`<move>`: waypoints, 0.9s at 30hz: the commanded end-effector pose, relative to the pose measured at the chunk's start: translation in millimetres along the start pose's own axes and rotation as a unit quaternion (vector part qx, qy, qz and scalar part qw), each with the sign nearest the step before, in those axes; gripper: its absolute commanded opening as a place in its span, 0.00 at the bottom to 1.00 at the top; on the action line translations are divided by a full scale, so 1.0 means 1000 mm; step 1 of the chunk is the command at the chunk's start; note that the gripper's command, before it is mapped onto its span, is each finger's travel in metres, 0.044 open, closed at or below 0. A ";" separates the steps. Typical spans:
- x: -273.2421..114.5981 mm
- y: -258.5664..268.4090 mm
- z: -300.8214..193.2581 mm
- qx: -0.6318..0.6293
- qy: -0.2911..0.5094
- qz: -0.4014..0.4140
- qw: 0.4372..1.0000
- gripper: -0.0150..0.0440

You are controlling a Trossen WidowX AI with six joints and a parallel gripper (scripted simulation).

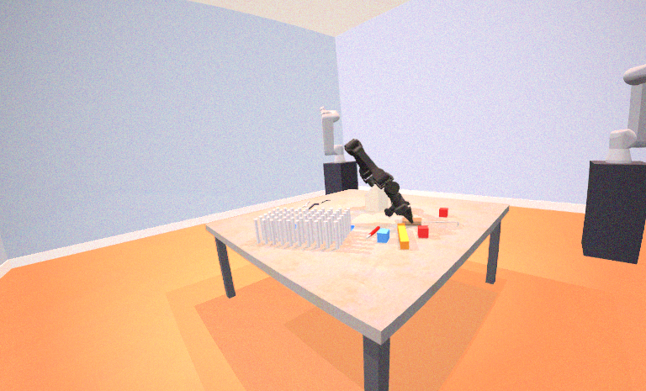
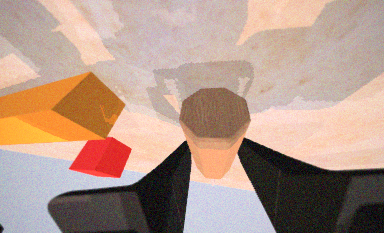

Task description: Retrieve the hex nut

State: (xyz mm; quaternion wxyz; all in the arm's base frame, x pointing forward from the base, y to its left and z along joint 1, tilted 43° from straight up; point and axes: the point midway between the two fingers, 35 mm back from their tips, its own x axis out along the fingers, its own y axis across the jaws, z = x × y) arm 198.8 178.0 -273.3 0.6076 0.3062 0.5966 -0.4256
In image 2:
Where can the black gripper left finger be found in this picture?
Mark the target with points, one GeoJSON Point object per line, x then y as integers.
{"type": "Point", "coordinates": [154, 204]}

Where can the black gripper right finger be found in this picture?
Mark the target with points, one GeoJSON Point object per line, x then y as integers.
{"type": "Point", "coordinates": [299, 197]}

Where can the small red block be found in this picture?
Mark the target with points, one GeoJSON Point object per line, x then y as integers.
{"type": "Point", "coordinates": [106, 158]}

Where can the orange rectangular bar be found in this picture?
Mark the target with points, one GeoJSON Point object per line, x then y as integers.
{"type": "Point", "coordinates": [74, 109]}

